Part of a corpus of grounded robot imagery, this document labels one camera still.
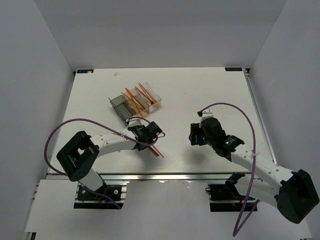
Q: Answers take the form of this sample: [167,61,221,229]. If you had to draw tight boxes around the red plastic knife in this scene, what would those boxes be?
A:
[125,88,144,110]

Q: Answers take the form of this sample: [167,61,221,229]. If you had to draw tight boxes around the red plastic fork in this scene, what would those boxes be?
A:
[134,86,154,105]

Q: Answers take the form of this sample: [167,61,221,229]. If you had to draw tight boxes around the orange plastic knife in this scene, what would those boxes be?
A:
[122,92,142,113]

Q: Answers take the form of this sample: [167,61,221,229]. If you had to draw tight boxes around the blue plastic knife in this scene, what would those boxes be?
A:
[135,97,146,109]

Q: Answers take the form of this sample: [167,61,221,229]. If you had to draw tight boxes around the orange plastic fork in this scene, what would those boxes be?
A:
[137,84,157,105]

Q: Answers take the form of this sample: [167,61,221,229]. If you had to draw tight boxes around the orange yellow fork bottom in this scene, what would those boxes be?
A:
[138,82,157,103]

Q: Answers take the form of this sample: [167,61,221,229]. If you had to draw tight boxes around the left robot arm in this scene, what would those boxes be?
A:
[56,120,163,200]

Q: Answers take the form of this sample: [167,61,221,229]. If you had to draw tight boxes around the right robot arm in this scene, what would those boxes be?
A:
[188,117,320,224]

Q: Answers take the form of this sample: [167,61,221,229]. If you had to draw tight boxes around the grey transparent container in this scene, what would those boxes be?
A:
[109,95,137,126]

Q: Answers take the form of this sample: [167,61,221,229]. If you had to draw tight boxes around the clear transparent container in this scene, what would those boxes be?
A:
[135,82,162,113]

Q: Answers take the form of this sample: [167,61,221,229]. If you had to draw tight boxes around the orange transparent container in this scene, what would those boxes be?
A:
[122,88,150,117]

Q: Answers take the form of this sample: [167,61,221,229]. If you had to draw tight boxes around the left blue table label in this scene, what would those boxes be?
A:
[76,69,94,74]

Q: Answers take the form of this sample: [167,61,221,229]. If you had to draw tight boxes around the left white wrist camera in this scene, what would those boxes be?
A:
[126,116,148,128]

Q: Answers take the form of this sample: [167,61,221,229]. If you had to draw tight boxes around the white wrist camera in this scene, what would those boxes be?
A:
[197,108,214,127]
[126,116,148,128]

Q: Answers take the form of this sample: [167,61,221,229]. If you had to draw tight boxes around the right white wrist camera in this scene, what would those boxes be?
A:
[197,108,214,127]

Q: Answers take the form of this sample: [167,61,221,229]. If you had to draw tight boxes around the aluminium front rail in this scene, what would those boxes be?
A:
[46,171,285,182]

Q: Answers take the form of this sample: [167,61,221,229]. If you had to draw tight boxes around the aluminium rail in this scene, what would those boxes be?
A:
[46,171,285,182]
[242,68,279,166]

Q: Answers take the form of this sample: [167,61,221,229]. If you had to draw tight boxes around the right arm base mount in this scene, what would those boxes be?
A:
[205,172,246,213]

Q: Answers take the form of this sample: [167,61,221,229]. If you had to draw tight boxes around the aluminium right rail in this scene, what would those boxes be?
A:
[242,68,279,166]

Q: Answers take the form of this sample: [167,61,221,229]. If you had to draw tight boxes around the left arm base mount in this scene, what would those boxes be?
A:
[73,181,128,210]

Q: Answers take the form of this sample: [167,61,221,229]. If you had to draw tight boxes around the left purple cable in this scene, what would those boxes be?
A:
[44,115,166,210]

